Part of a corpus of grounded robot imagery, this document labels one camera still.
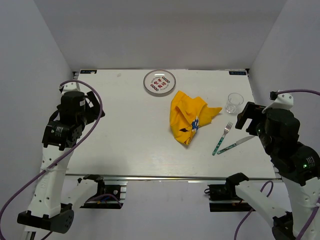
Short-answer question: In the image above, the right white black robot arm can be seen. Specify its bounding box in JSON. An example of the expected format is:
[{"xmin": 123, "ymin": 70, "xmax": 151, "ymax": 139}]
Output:
[{"xmin": 225, "ymin": 102, "xmax": 320, "ymax": 240}]

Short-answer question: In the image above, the yellow Pikachu cloth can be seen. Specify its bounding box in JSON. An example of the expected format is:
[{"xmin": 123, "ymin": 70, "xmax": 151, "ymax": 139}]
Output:
[{"xmin": 169, "ymin": 90, "xmax": 222, "ymax": 146}]

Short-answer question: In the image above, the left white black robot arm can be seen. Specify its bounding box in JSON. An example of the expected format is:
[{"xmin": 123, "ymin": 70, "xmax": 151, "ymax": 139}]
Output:
[{"xmin": 17, "ymin": 91, "xmax": 106, "ymax": 234}]

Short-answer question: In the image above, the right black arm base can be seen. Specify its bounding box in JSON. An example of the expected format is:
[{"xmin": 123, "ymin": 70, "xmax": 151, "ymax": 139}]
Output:
[{"xmin": 204, "ymin": 184, "xmax": 252, "ymax": 213}]

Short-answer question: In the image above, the left blue table label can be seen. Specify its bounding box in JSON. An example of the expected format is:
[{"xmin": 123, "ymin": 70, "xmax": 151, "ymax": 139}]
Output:
[{"xmin": 79, "ymin": 69, "xmax": 97, "ymax": 75}]

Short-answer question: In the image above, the blue table label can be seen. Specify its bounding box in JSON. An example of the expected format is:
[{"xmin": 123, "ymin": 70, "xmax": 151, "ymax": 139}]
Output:
[
  {"xmin": 79, "ymin": 69, "xmax": 97, "ymax": 75},
  {"xmin": 228, "ymin": 71, "xmax": 247, "ymax": 76}
]

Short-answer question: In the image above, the round patterned plate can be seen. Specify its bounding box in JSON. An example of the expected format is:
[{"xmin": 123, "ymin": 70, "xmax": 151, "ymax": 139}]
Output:
[{"xmin": 143, "ymin": 69, "xmax": 177, "ymax": 97}]

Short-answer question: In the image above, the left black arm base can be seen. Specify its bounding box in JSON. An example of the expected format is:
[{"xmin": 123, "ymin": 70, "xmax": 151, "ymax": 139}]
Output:
[{"xmin": 81, "ymin": 180, "xmax": 128, "ymax": 210}]

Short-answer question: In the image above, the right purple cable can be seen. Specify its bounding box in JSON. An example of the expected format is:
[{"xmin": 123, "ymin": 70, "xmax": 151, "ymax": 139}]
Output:
[{"xmin": 234, "ymin": 89, "xmax": 320, "ymax": 240}]

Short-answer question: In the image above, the knife with teal handle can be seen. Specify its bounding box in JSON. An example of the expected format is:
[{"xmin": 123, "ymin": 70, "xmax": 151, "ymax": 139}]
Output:
[{"xmin": 217, "ymin": 135, "xmax": 255, "ymax": 155}]

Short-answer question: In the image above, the clear drinking glass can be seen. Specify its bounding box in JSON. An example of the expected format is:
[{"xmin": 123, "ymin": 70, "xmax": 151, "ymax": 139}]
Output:
[{"xmin": 225, "ymin": 92, "xmax": 244, "ymax": 114}]

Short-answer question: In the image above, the right blue table label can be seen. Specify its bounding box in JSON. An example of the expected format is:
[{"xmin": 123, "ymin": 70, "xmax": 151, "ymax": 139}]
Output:
[{"xmin": 228, "ymin": 71, "xmax": 247, "ymax": 76}]

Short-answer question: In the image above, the fork with teal handle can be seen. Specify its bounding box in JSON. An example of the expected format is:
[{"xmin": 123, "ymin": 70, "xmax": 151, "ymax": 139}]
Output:
[{"xmin": 212, "ymin": 122, "xmax": 233, "ymax": 156}]

